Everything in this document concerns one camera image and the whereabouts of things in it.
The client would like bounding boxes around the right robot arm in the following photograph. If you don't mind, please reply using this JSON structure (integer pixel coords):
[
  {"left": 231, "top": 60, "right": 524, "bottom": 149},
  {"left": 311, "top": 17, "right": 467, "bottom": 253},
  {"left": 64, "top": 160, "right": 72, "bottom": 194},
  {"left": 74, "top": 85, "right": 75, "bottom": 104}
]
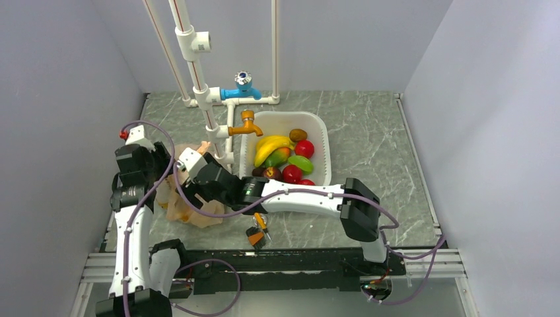
[{"left": 178, "top": 149, "right": 390, "bottom": 274}]

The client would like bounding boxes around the red fake tomato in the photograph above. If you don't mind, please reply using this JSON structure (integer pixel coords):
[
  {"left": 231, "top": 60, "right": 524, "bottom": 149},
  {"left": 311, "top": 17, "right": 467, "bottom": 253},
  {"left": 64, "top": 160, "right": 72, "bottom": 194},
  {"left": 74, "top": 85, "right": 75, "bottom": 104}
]
[
  {"left": 282, "top": 164, "right": 303, "bottom": 184},
  {"left": 297, "top": 179, "right": 315, "bottom": 186}
]

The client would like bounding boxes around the peach plastic bag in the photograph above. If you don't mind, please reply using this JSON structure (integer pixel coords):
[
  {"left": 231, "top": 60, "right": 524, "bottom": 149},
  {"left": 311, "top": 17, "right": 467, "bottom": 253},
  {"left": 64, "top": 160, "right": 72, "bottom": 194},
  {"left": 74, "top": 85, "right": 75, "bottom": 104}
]
[{"left": 155, "top": 141, "right": 225, "bottom": 228}]

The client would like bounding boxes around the green orange fake mango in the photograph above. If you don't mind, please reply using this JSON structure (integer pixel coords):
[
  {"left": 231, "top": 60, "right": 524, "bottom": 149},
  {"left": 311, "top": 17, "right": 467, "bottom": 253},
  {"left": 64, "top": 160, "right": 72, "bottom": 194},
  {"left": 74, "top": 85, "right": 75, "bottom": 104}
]
[{"left": 264, "top": 147, "right": 291, "bottom": 168}]

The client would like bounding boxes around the red fake tomato centre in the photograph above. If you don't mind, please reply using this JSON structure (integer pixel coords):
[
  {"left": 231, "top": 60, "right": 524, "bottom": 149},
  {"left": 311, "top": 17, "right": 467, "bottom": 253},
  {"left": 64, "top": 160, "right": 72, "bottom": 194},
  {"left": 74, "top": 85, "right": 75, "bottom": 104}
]
[{"left": 282, "top": 164, "right": 303, "bottom": 184}]

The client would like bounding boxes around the brown fake kiwi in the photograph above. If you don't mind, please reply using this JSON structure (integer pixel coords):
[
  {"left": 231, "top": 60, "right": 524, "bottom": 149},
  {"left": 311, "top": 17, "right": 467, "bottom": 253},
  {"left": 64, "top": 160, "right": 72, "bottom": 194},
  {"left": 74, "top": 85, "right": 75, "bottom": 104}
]
[{"left": 289, "top": 129, "right": 308, "bottom": 143}]

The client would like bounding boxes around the dark purple fake mangosteen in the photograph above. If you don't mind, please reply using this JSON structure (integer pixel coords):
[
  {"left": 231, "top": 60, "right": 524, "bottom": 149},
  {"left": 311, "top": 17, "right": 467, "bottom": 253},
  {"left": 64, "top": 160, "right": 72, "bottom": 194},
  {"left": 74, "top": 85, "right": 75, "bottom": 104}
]
[{"left": 262, "top": 166, "right": 283, "bottom": 182}]

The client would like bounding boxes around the red fake tomato front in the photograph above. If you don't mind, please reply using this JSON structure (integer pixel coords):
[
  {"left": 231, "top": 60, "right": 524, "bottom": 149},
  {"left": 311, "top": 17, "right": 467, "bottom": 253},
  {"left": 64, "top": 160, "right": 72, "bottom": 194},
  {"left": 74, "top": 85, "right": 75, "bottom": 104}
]
[{"left": 297, "top": 179, "right": 315, "bottom": 186}]

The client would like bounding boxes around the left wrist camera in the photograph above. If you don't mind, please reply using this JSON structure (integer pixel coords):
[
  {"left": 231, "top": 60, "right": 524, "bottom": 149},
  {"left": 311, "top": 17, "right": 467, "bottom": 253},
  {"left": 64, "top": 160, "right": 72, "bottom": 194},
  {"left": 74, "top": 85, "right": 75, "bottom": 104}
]
[{"left": 120, "top": 125, "right": 155, "bottom": 152}]

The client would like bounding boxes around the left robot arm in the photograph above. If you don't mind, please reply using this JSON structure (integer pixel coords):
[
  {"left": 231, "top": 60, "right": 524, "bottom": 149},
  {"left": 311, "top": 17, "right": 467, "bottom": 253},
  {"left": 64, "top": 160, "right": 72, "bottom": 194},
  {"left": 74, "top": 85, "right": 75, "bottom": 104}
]
[{"left": 95, "top": 142, "right": 190, "bottom": 316}]

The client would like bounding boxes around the yellow fake banana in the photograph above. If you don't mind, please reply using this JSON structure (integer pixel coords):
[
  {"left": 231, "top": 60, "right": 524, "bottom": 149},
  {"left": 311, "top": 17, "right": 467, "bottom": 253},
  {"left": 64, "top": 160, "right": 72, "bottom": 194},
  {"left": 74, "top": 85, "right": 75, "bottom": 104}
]
[{"left": 254, "top": 135, "right": 295, "bottom": 167}]

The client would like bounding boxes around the white plastic basin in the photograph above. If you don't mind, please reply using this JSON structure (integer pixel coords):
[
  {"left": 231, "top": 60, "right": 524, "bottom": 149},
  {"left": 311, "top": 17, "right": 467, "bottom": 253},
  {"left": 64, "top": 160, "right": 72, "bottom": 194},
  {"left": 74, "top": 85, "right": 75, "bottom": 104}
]
[{"left": 238, "top": 111, "right": 332, "bottom": 186}]

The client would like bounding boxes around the blue faucet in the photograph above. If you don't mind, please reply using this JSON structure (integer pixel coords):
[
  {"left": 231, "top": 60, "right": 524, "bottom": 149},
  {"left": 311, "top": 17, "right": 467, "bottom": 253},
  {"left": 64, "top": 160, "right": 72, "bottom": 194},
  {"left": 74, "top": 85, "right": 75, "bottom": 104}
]
[{"left": 220, "top": 71, "right": 262, "bottom": 100}]

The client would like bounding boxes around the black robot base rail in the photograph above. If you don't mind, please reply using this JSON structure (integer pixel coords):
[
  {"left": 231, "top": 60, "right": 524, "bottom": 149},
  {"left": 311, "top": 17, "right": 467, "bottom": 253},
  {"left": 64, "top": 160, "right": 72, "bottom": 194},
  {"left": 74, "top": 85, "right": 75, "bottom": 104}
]
[{"left": 149, "top": 238, "right": 405, "bottom": 299}]

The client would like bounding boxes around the red fake apple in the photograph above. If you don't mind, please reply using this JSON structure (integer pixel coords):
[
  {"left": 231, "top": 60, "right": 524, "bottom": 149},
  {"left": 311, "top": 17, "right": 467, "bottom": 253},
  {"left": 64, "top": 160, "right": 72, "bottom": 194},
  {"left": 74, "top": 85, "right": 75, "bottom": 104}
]
[{"left": 294, "top": 139, "right": 315, "bottom": 159}]

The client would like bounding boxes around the orange black brush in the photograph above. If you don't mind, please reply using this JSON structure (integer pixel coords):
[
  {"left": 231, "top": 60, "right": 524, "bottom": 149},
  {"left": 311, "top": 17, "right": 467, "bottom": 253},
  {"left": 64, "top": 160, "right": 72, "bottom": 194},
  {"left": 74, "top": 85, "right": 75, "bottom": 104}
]
[{"left": 246, "top": 227, "right": 266, "bottom": 251}]

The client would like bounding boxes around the green fake lime slice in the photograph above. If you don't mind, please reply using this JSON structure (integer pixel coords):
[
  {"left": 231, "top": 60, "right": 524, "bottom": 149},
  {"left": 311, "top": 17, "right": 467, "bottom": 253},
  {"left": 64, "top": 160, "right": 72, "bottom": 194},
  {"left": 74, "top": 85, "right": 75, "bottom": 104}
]
[{"left": 288, "top": 155, "right": 314, "bottom": 174}]

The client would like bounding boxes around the orange faucet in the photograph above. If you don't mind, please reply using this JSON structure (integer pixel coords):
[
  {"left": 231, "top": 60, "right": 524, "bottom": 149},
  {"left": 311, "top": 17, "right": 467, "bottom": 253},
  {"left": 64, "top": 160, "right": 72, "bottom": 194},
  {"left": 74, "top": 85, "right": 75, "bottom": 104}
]
[{"left": 228, "top": 110, "right": 263, "bottom": 137}]

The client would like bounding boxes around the white PVC pipe frame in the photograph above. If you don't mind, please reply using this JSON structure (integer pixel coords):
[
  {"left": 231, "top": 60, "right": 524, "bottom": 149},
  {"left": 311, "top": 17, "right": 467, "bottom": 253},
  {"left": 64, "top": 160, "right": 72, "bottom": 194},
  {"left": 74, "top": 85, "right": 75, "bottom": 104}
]
[{"left": 143, "top": 1, "right": 280, "bottom": 168}]

